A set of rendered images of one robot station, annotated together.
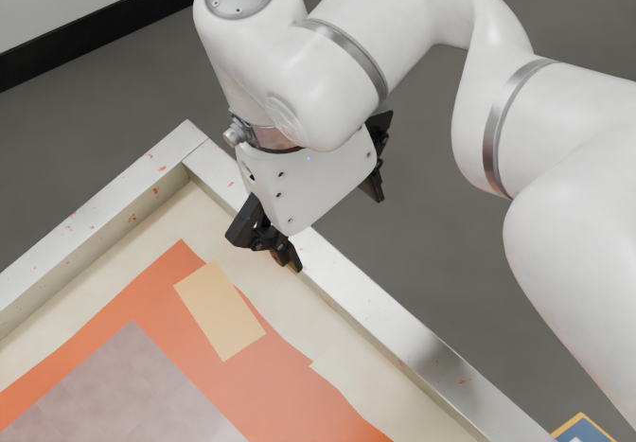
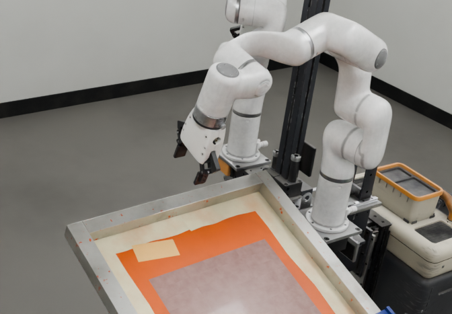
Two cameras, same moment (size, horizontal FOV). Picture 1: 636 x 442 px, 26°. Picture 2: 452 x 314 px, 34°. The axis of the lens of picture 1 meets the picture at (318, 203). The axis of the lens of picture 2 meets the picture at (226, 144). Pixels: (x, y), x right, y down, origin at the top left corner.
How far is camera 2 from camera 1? 1.70 m
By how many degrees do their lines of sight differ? 73
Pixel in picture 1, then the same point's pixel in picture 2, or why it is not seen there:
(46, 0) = not seen: outside the picture
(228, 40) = (241, 80)
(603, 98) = (317, 20)
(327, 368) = (194, 226)
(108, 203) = (99, 263)
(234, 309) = (158, 245)
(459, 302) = not seen: outside the picture
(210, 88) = not seen: outside the picture
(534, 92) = (308, 29)
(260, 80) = (257, 81)
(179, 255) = (124, 256)
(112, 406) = (186, 294)
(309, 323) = (173, 226)
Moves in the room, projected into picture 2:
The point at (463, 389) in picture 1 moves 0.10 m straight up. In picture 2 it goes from (224, 187) to (229, 152)
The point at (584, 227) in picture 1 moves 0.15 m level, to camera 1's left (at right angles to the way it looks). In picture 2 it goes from (360, 29) to (370, 50)
